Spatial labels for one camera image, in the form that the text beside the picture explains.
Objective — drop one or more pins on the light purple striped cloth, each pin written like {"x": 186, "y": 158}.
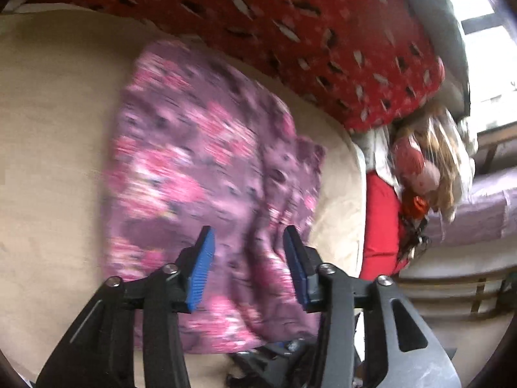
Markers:
{"x": 476, "y": 210}

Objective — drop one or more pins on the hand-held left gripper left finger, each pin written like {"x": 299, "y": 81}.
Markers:
{"x": 200, "y": 275}

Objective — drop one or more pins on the red patterned quilt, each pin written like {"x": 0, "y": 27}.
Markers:
{"x": 282, "y": 8}

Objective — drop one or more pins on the clear plastic bag of clothes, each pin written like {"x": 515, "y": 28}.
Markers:
{"x": 420, "y": 161}

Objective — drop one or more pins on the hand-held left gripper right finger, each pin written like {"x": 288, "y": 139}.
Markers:
{"x": 297, "y": 270}

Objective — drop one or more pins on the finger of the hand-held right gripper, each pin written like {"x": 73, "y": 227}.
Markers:
{"x": 266, "y": 365}

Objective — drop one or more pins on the beige fleece blanket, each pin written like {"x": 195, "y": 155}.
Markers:
{"x": 52, "y": 149}

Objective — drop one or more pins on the purple floral garment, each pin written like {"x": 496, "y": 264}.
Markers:
{"x": 194, "y": 161}

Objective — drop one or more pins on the red cloth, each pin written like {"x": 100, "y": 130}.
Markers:
{"x": 379, "y": 226}

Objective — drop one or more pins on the window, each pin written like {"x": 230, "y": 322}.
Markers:
{"x": 496, "y": 68}

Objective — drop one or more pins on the wooden slatted frame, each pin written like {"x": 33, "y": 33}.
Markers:
{"x": 444, "y": 282}

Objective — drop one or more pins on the orange and black object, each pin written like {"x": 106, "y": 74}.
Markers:
{"x": 416, "y": 206}

